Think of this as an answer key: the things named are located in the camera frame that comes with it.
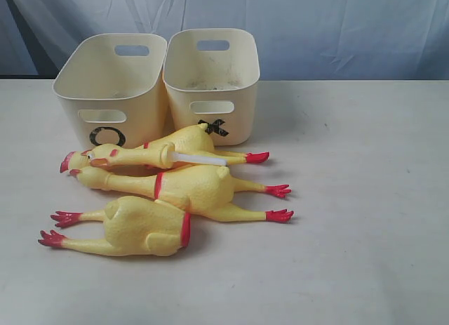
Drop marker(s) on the headless rubber chicken body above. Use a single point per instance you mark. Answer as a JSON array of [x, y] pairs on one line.
[[133, 227]]

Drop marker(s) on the cream bin marked X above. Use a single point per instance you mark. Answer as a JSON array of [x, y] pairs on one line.
[[211, 77]]

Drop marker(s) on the broken chicken head with tube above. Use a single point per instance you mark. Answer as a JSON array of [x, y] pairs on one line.
[[164, 156]]

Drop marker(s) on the cream bin marked O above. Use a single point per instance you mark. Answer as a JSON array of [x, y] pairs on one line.
[[111, 89]]

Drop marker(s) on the whole rubber chicken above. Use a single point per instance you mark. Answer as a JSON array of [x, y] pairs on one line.
[[189, 140], [204, 190]]

